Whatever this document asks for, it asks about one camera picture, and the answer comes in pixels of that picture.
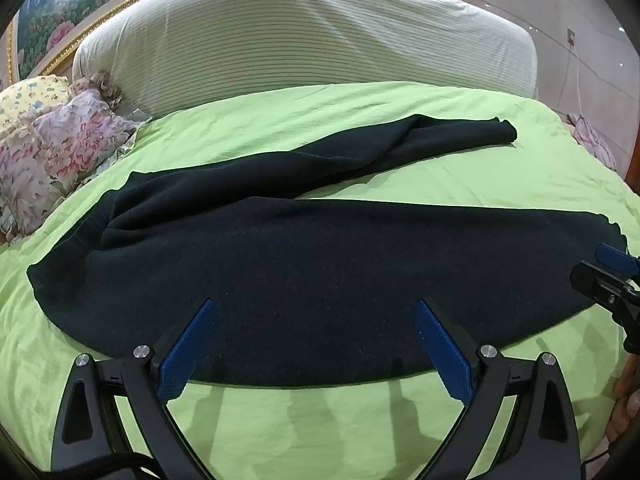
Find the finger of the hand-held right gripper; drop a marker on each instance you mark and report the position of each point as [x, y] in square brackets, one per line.
[597, 282]
[617, 260]

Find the floral cloth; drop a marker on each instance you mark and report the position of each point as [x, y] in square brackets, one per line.
[592, 140]

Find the green bedsheet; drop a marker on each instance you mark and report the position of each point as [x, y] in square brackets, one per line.
[325, 110]

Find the striped padded headboard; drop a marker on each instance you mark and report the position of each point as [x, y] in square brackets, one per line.
[300, 35]

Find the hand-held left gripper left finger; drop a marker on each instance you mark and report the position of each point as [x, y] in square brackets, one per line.
[187, 345]

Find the pink floral pillow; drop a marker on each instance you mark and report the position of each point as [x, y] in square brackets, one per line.
[60, 150]

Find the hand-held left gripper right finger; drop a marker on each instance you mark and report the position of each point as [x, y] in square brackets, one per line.
[442, 347]

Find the person's right hand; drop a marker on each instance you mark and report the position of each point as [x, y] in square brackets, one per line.
[622, 405]

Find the yellow floral pillow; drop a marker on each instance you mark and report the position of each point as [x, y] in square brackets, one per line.
[30, 97]

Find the wooden cabinet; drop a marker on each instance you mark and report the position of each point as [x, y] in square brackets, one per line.
[635, 155]

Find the black pants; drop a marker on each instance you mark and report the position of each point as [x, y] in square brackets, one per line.
[300, 260]

